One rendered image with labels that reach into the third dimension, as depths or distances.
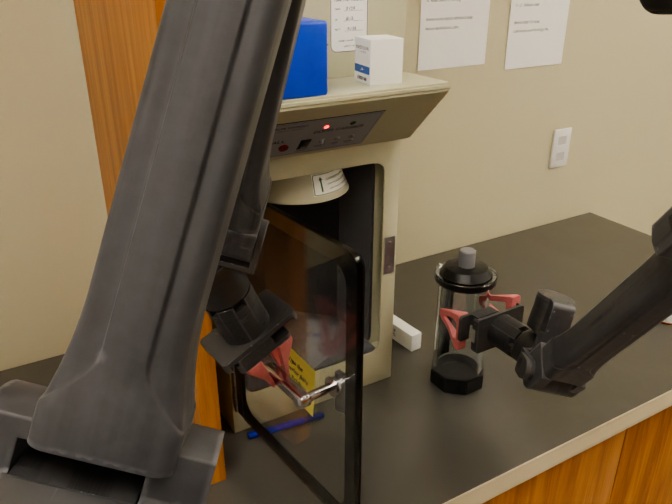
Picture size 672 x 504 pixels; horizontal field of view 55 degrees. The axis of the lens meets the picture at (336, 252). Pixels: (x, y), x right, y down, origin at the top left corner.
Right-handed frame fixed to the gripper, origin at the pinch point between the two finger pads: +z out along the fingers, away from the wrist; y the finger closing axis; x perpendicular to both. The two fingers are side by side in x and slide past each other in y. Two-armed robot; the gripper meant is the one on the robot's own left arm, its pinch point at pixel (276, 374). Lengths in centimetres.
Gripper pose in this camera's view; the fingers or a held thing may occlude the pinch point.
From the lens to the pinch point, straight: 81.5
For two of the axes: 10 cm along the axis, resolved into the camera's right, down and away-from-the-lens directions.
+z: 3.3, 7.3, 6.0
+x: 5.8, 3.5, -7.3
